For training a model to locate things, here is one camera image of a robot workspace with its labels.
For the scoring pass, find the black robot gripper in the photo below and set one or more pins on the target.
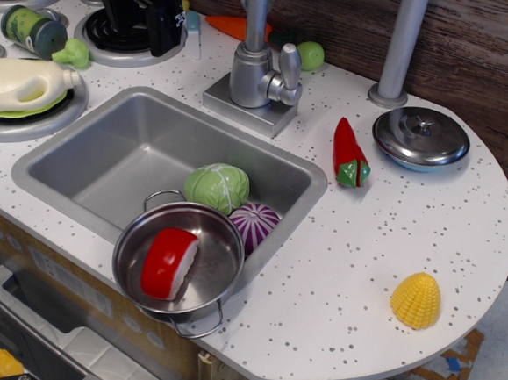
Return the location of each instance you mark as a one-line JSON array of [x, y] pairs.
[[162, 18]]

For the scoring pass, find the small stainless steel pan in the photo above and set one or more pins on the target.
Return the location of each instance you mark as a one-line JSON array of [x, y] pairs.
[[197, 310]]

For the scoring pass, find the blue and white toy knife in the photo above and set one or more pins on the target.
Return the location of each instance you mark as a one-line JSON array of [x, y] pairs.
[[192, 44]]

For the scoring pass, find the back right stove burner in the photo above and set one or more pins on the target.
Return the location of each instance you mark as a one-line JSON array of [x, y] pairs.
[[128, 49]]

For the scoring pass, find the orange toy carrot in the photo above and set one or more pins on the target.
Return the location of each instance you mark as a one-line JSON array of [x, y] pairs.
[[237, 27]]

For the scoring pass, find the green toy broccoli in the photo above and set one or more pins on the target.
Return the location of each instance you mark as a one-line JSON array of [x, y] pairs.
[[74, 53]]

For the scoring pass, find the silver toy faucet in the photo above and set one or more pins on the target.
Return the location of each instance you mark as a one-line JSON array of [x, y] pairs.
[[255, 94]]

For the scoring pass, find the green toy spice can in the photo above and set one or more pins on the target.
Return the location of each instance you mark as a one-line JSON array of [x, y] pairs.
[[34, 32]]

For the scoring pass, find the grey toy sink basin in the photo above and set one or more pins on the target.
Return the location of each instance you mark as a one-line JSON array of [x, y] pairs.
[[104, 169]]

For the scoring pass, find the green toy apple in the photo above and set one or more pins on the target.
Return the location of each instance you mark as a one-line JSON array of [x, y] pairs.
[[312, 55]]

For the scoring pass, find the white toy detergent bottle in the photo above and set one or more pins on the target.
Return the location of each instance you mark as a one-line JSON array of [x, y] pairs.
[[30, 84]]

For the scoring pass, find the green toy cabbage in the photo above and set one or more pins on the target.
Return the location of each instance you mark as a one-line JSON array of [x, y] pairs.
[[221, 186]]

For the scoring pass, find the light green toy plate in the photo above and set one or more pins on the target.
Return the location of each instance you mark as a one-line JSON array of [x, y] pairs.
[[36, 109]]

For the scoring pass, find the front stove burner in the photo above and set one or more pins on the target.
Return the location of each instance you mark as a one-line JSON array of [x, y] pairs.
[[47, 122]]

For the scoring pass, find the purple toy onion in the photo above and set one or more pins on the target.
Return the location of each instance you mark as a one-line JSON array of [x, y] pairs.
[[255, 222]]

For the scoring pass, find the red toy chili pepper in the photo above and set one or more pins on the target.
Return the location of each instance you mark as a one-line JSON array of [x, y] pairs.
[[351, 167]]

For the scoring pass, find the grey vertical support pole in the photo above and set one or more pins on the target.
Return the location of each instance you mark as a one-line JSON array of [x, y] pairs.
[[389, 91]]

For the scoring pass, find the stainless steel pot lid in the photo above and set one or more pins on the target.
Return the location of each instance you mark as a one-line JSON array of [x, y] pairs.
[[420, 139]]

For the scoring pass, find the yellow toy corn piece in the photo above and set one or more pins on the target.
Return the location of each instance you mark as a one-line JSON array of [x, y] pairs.
[[416, 301]]

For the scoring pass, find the toy oven door handle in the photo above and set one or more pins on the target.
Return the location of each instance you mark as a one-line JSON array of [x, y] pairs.
[[80, 339]]

